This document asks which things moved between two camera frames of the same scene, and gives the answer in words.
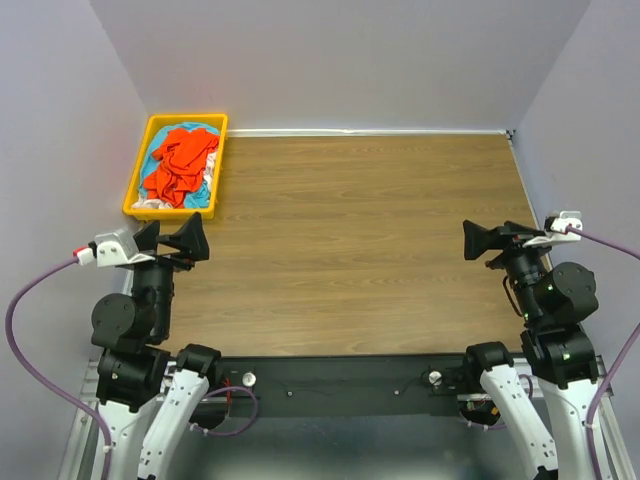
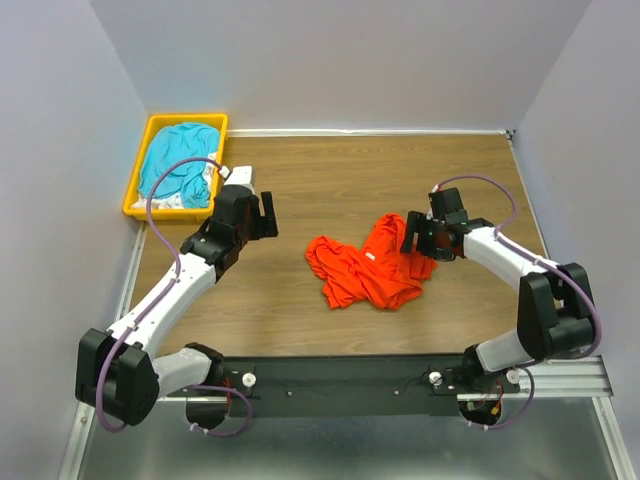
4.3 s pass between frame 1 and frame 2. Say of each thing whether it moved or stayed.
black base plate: stayed
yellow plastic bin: stayed
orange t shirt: moved
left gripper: moved
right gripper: moved
